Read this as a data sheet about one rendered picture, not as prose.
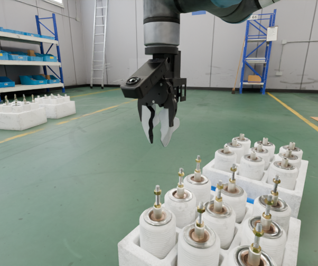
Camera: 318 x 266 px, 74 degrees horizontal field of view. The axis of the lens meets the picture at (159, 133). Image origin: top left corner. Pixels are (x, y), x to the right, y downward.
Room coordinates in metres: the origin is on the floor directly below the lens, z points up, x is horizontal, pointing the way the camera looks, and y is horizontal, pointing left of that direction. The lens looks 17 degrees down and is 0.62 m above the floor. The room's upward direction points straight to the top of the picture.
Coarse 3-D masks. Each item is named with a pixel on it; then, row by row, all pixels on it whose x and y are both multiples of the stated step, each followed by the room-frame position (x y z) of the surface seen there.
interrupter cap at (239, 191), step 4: (224, 184) 0.62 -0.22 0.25; (224, 188) 0.60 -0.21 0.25; (236, 188) 0.60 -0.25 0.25; (240, 188) 0.60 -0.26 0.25; (224, 192) 0.58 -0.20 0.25; (228, 192) 0.58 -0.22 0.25; (232, 192) 0.58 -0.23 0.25; (236, 192) 0.58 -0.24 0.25; (240, 192) 0.58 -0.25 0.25; (232, 196) 0.56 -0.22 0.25; (236, 196) 0.56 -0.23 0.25
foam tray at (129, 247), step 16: (240, 224) 0.52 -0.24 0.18; (128, 240) 0.46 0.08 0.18; (176, 240) 0.49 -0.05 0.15; (240, 240) 0.46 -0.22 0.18; (288, 240) 0.46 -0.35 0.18; (128, 256) 0.43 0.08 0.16; (144, 256) 0.41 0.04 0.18; (176, 256) 0.42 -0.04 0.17; (224, 256) 0.41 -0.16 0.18; (288, 256) 0.41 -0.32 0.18
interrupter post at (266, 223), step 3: (261, 216) 0.43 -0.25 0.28; (261, 219) 0.43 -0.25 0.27; (264, 219) 0.42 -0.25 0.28; (267, 219) 0.42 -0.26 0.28; (270, 219) 0.42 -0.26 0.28; (261, 222) 0.43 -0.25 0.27; (264, 222) 0.42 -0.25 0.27; (267, 222) 0.42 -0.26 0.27; (270, 222) 0.42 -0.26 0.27; (264, 225) 0.42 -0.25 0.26; (267, 225) 0.42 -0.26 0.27; (264, 228) 0.42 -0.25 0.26; (267, 228) 0.42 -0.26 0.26
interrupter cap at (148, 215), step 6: (150, 210) 0.49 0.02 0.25; (162, 210) 0.49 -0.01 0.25; (168, 210) 0.49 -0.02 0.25; (144, 216) 0.46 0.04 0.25; (150, 216) 0.46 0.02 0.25; (162, 216) 0.47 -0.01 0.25; (168, 216) 0.46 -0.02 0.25; (150, 222) 0.44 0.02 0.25; (156, 222) 0.44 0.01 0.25; (162, 222) 0.44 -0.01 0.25; (168, 222) 0.44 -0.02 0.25
